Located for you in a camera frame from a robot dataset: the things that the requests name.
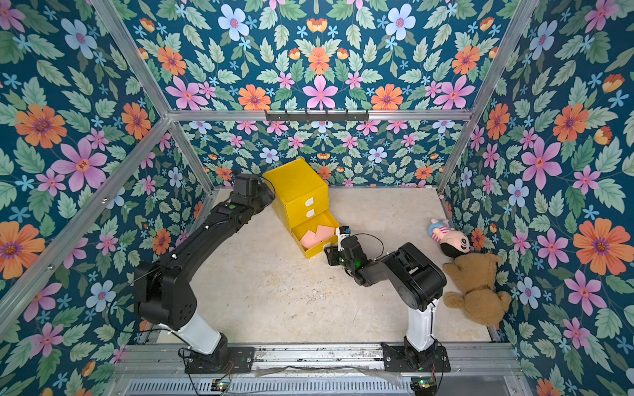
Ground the pink sticky note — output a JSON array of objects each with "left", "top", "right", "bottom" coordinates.
[
  {"left": 300, "top": 230, "right": 322, "bottom": 250},
  {"left": 310, "top": 225, "right": 335, "bottom": 244}
]

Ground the yellow drawer cabinet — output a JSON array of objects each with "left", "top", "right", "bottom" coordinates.
[{"left": 264, "top": 158, "right": 339, "bottom": 259}]

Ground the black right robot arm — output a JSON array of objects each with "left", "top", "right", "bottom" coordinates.
[{"left": 325, "top": 235, "right": 447, "bottom": 356}]

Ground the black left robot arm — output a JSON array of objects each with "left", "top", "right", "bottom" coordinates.
[{"left": 132, "top": 174, "right": 275, "bottom": 356}]

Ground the pink plush doll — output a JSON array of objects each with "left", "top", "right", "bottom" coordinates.
[{"left": 428, "top": 219, "right": 475, "bottom": 258}]

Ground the brown teddy bear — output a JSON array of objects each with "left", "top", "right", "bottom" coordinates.
[{"left": 442, "top": 252, "right": 512, "bottom": 328}]

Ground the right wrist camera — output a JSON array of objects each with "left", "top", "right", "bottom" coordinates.
[{"left": 335, "top": 225, "right": 351, "bottom": 252}]

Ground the metal hook rail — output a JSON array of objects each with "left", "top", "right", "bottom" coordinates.
[{"left": 264, "top": 110, "right": 370, "bottom": 123}]

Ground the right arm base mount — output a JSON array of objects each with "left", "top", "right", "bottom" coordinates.
[{"left": 380, "top": 338, "right": 452, "bottom": 373}]

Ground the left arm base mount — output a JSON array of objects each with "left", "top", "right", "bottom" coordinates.
[{"left": 185, "top": 346, "right": 255, "bottom": 375}]

